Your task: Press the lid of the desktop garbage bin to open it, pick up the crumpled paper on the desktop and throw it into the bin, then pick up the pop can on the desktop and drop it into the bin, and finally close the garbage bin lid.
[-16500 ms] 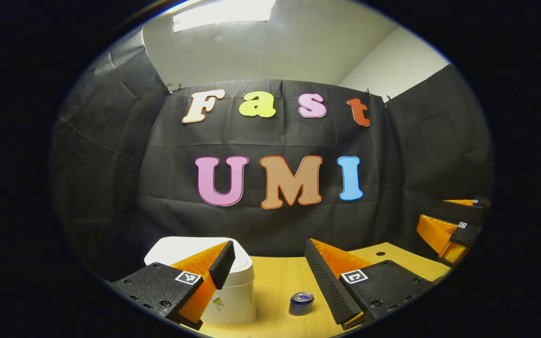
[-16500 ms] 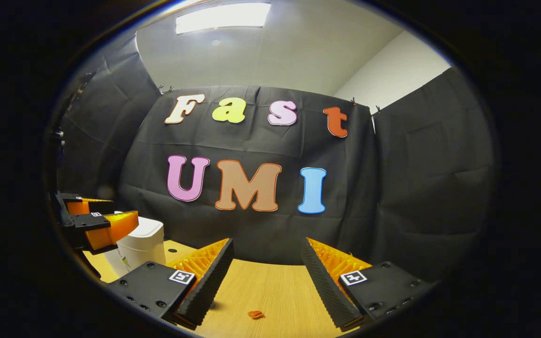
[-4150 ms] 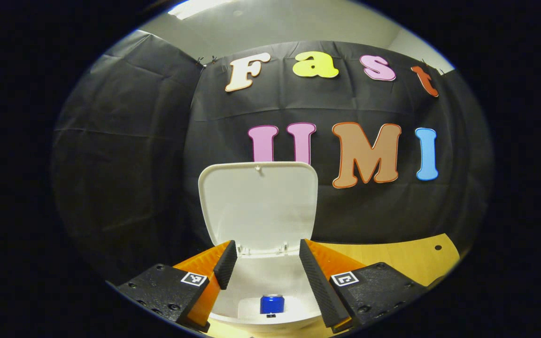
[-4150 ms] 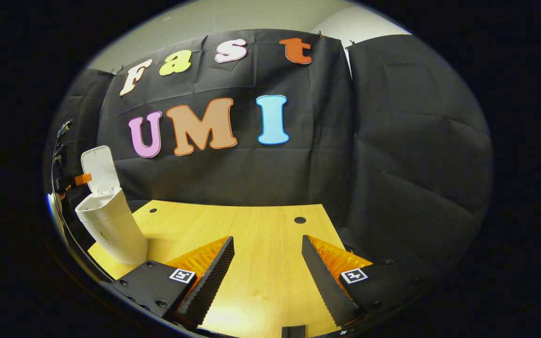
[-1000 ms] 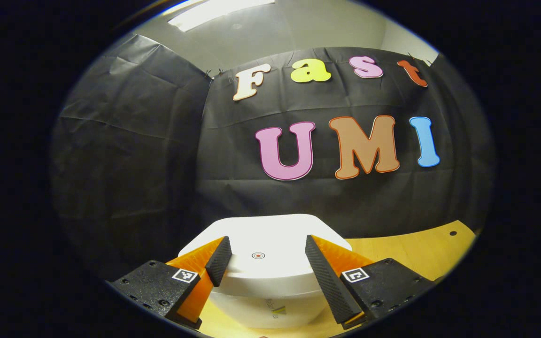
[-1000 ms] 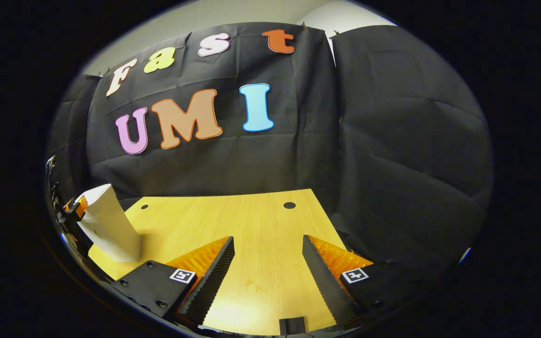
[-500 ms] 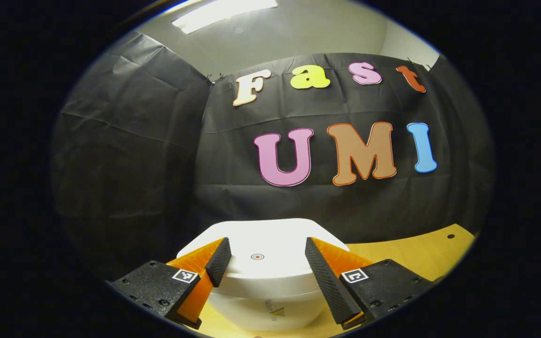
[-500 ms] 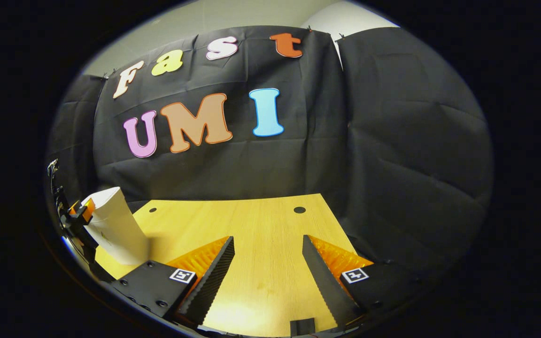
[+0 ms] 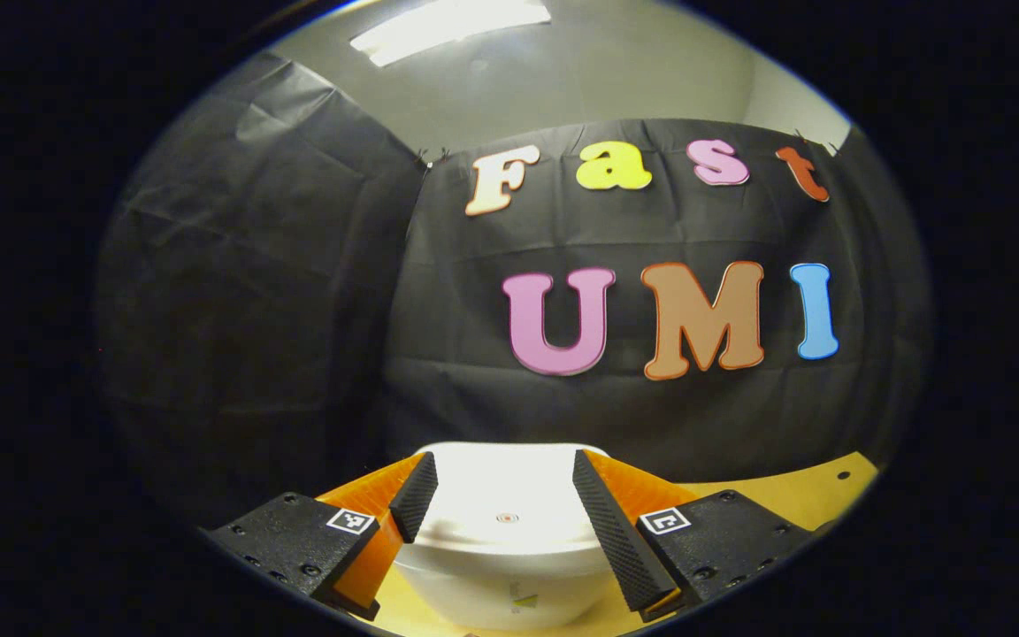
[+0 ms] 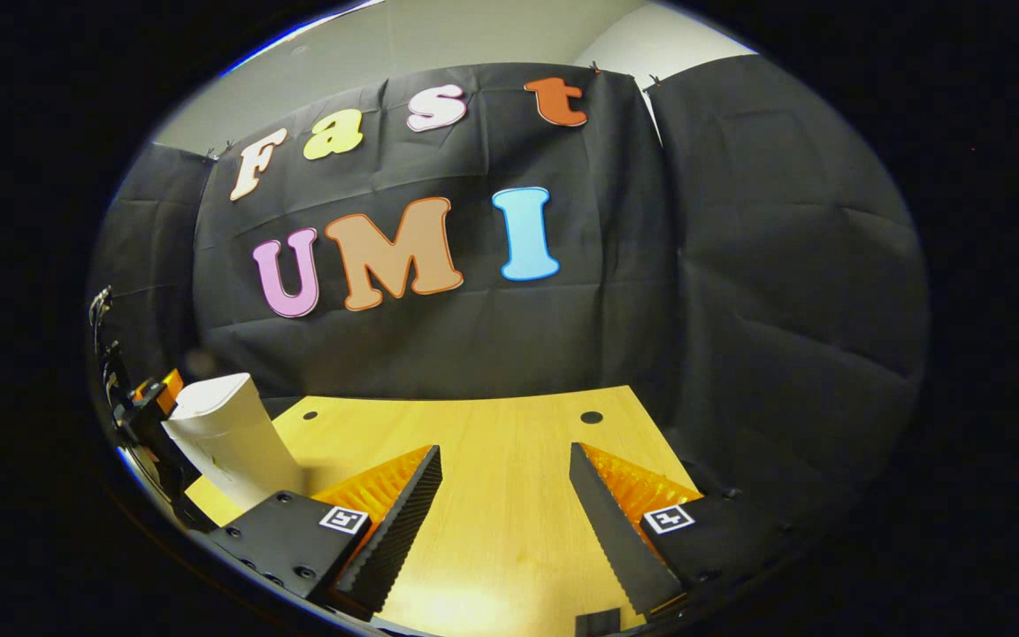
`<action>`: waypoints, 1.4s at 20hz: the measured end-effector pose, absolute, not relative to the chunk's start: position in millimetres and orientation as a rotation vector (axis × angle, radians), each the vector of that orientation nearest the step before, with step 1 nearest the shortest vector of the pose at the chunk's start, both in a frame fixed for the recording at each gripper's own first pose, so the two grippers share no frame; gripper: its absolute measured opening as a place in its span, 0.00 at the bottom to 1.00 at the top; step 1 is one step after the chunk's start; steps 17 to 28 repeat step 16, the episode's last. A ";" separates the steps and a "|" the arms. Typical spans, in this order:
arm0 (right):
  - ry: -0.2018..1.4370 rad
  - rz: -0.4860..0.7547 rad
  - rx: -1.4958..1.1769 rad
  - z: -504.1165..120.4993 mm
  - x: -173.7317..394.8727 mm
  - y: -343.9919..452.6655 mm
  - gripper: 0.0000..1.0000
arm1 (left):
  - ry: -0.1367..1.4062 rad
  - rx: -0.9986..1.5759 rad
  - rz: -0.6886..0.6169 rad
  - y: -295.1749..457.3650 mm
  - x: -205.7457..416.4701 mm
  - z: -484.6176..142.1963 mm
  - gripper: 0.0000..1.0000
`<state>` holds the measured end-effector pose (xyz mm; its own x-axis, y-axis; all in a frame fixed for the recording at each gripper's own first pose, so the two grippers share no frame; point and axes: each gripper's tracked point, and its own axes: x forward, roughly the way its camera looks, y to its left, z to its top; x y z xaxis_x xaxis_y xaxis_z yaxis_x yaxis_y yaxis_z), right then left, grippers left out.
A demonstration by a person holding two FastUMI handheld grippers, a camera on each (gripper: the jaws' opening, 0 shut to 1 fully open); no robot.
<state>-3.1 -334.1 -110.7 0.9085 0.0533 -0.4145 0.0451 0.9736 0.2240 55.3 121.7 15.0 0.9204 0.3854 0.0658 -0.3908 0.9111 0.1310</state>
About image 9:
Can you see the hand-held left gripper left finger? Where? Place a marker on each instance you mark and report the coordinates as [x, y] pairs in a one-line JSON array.
[[417, 500]]

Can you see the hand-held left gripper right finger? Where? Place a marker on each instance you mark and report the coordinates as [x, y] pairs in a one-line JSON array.
[[616, 540]]

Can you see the white desktop garbage bin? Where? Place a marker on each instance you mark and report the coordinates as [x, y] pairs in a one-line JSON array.
[[505, 495]]

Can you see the wooden desktop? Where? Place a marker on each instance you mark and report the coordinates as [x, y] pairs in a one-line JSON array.
[[784, 495]]

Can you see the black backdrop cloth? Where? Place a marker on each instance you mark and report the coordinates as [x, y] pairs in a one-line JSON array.
[[297, 292]]

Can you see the ceiling light panel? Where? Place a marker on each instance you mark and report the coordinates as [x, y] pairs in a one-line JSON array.
[[448, 26]]

